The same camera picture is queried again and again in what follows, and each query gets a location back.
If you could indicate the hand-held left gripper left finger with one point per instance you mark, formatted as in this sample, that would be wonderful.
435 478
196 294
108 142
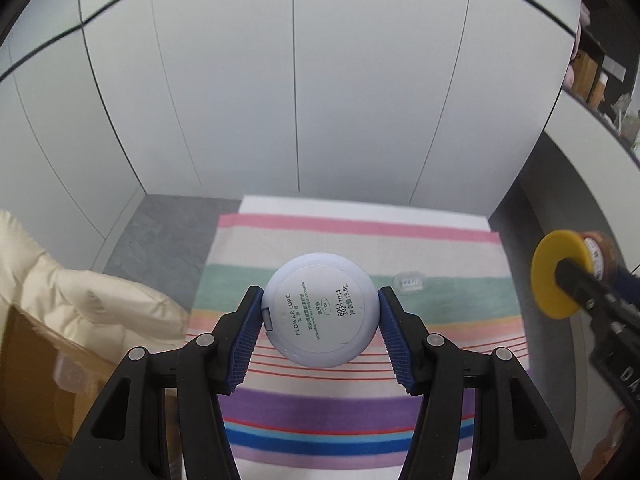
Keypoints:
245 345

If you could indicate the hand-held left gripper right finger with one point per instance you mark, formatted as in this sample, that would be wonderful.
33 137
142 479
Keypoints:
397 345

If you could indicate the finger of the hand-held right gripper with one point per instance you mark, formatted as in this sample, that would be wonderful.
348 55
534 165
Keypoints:
580 285
631 287

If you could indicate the yellow lid jar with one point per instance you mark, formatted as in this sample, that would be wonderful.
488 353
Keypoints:
550 275

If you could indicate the clear oval case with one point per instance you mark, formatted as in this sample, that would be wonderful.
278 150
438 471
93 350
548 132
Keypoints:
409 283

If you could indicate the white round compact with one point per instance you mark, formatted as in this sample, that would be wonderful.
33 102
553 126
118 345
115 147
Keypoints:
320 310

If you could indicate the brown cardboard box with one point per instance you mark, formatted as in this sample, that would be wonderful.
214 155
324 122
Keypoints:
35 400

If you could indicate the person's right hand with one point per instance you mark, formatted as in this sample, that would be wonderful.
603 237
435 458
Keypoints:
615 440

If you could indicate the white curved counter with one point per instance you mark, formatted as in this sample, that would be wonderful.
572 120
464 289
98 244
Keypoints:
575 185

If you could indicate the striped cloth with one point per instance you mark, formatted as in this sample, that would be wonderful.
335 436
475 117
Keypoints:
350 232

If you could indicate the white table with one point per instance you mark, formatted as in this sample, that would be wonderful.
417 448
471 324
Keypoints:
360 206

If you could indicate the cream padded chair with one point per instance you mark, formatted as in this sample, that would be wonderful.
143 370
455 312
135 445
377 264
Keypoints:
90 295

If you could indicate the brown wooden box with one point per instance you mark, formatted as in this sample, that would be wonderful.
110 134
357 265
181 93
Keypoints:
587 80

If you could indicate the pink plush toy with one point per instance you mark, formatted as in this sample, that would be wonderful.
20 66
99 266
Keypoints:
575 50

